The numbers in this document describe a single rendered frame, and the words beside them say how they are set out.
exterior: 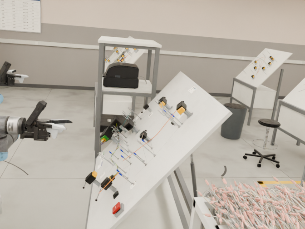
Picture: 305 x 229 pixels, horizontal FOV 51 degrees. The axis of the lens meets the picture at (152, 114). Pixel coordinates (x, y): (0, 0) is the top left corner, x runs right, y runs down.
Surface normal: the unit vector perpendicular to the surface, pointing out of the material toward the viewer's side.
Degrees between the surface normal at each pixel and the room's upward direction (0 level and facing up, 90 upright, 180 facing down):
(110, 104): 90
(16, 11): 90
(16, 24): 90
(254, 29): 90
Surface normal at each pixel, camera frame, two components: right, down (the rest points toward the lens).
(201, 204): 0.09, -0.96
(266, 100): 0.15, 0.29
